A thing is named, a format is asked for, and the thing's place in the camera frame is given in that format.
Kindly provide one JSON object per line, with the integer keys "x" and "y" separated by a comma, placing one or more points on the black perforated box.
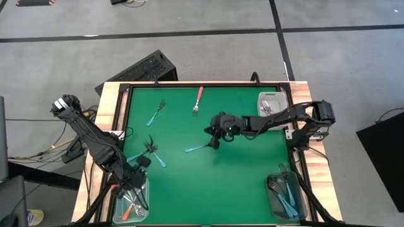
{"x": 142, "y": 67}

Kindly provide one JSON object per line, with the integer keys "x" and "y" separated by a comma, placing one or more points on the black metal table frame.
{"x": 189, "y": 84}

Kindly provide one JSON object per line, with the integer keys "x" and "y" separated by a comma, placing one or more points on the black bar with orange ends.
{"x": 34, "y": 2}

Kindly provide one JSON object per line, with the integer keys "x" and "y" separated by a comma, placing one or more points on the green table mat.
{"x": 221, "y": 189}

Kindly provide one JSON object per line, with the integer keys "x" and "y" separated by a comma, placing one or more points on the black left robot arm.
{"x": 94, "y": 142}

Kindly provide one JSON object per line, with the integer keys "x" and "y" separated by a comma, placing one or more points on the smoky clear plastic bin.
{"x": 302, "y": 195}

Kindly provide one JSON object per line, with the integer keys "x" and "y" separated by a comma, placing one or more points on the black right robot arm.
{"x": 274, "y": 121}

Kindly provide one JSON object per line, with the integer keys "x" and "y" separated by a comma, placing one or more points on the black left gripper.
{"x": 134, "y": 181}

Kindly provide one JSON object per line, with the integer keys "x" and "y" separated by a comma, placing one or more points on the black floor tape strip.
{"x": 126, "y": 35}
{"x": 274, "y": 12}

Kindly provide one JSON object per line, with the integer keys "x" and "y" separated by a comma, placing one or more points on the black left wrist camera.
{"x": 144, "y": 162}

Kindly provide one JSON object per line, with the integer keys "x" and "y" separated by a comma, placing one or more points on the black floor beam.
{"x": 38, "y": 175}

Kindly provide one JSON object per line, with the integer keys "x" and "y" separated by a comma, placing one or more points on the wooden table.
{"x": 105, "y": 94}

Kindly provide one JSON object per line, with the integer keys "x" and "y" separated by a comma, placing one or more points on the black power strip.
{"x": 74, "y": 151}

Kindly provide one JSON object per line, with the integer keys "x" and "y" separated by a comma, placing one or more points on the yellow bag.
{"x": 35, "y": 217}

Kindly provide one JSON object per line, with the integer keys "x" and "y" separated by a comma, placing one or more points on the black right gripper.
{"x": 225, "y": 126}

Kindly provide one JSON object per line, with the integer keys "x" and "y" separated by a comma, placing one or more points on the black floor mat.
{"x": 385, "y": 157}

